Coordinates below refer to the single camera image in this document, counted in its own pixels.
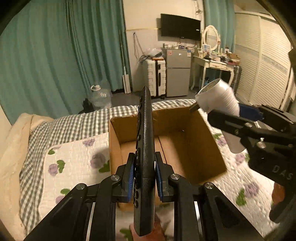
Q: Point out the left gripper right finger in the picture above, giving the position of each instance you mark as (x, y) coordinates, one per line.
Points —
(201, 212)

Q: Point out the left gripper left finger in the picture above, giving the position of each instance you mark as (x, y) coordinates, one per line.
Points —
(88, 212)

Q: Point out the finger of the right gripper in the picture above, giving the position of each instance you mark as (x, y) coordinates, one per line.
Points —
(261, 112)
(235, 125)

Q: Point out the white hair dryer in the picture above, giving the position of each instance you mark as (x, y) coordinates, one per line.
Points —
(218, 95)

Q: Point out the black remote control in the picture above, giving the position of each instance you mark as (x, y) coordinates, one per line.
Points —
(144, 171)

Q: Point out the floral white quilt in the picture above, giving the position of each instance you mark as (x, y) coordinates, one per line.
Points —
(88, 161)

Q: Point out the white louvered wardrobe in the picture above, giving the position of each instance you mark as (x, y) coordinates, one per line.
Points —
(263, 49)

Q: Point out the brown cardboard box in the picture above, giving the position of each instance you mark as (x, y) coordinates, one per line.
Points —
(182, 137)

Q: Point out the white dressing table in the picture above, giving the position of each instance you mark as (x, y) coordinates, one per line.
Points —
(206, 64)

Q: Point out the oval white mirror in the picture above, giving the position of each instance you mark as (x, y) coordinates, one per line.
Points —
(211, 37)

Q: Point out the grey checkered bed sheet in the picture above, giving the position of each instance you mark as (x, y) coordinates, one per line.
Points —
(62, 130)

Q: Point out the silver mini fridge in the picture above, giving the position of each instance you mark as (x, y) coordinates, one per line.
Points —
(178, 68)

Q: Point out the beige blanket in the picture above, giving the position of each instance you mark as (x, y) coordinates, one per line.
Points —
(13, 154)

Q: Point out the teal right curtain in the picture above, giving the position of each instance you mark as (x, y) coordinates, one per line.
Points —
(220, 14)

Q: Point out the teal curtain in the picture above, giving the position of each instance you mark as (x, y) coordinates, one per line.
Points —
(53, 52)
(220, 14)

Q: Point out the white suitcase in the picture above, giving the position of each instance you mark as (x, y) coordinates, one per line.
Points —
(155, 76)

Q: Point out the clear water jug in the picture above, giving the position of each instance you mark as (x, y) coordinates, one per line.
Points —
(100, 97)

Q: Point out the white flat mop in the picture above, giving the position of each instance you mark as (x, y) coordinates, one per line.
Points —
(125, 76)

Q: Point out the black wall television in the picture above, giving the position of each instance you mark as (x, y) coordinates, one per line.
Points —
(180, 27)

